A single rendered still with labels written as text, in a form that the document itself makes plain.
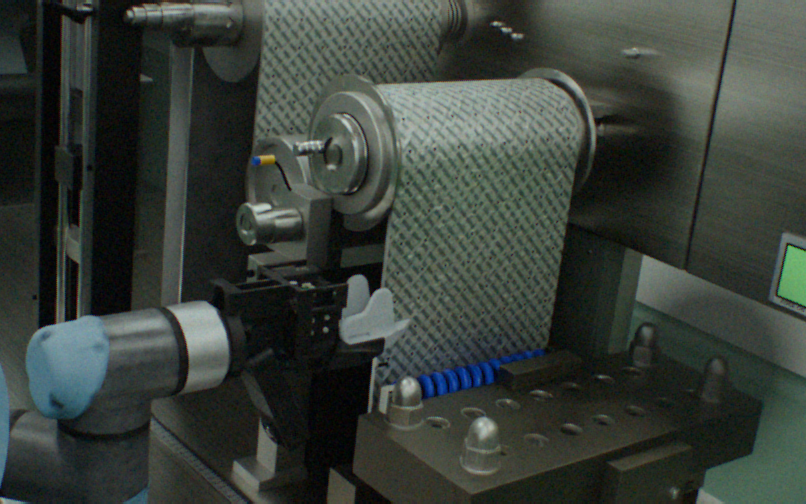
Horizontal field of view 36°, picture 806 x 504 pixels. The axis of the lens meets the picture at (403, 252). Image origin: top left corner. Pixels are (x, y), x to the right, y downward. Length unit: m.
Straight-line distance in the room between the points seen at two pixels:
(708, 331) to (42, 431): 3.45
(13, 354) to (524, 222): 0.65
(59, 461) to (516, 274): 0.50
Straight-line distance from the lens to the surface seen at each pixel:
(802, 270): 1.22
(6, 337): 1.61
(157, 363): 1.01
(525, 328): 1.31
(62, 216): 1.46
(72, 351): 0.98
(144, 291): 1.76
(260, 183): 1.31
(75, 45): 1.42
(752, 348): 4.23
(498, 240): 1.23
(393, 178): 1.11
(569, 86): 1.30
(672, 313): 4.41
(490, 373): 1.25
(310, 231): 1.18
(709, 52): 1.28
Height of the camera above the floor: 1.53
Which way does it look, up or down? 18 degrees down
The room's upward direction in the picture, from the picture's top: 6 degrees clockwise
